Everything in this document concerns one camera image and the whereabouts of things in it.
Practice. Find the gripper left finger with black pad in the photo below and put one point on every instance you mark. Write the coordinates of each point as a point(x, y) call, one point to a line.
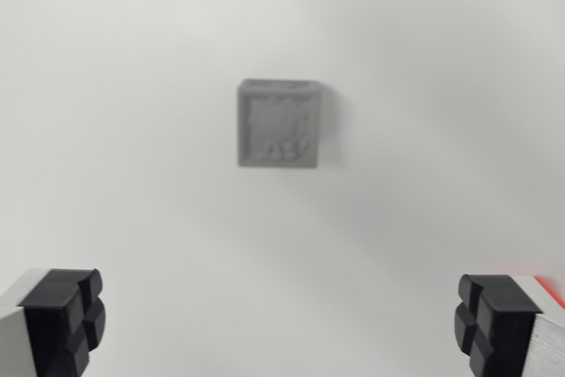
point(48, 324)

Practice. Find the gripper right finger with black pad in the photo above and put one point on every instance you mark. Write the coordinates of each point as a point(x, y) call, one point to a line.
point(503, 328)

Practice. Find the grey embossed rubber cube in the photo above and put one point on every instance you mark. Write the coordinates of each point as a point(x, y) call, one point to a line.
point(278, 130)

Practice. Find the red embossed rubber cube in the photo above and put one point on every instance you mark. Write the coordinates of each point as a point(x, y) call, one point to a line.
point(554, 292)

